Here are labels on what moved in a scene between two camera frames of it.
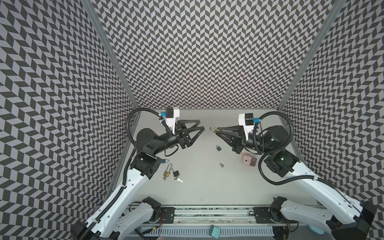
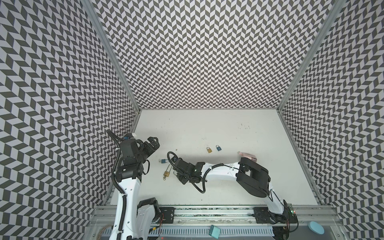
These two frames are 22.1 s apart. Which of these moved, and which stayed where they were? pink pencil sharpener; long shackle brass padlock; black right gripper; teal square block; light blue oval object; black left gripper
Moved: black right gripper; black left gripper
Stayed: light blue oval object; teal square block; long shackle brass padlock; pink pencil sharpener
